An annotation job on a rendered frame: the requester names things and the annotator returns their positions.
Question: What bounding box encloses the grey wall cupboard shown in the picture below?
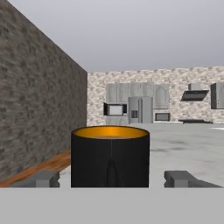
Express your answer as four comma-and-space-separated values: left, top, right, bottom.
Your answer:
210, 81, 224, 110

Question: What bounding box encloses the grey cupboard run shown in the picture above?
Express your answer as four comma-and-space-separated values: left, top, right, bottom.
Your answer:
105, 82, 171, 126

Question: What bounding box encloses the black microwave oven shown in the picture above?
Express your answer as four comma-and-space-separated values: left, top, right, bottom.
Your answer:
102, 101, 128, 116

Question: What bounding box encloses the silver fridge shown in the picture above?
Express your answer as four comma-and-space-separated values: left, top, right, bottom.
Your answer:
128, 96, 154, 124

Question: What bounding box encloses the black cup of tea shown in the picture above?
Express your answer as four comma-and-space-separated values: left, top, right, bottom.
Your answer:
70, 125, 151, 188

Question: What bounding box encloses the silver built-in oven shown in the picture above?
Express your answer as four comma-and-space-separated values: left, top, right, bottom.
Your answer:
154, 112, 172, 123

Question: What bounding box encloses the black hob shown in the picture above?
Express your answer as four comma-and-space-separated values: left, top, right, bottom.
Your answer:
178, 118, 214, 124

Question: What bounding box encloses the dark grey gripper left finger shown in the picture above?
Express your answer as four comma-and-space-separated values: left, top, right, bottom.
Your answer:
11, 171, 60, 188

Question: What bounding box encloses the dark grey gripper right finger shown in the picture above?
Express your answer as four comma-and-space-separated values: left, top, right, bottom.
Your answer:
164, 170, 223, 188

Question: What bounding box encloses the black extractor hood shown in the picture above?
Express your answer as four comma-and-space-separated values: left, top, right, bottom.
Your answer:
179, 82, 210, 102

